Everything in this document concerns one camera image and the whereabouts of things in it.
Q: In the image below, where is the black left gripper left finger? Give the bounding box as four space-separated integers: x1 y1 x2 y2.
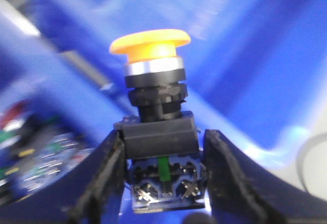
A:
66 130 126 223

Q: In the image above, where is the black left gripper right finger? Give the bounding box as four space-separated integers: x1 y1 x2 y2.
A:
203 129 284 224

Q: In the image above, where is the yellow mushroom push button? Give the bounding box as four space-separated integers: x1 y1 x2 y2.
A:
109 29 206 213

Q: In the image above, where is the blue crate with buttons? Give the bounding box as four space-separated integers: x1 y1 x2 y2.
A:
0 0 144 204

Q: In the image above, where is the blue destination crate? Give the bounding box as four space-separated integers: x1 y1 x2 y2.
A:
35 0 326 168

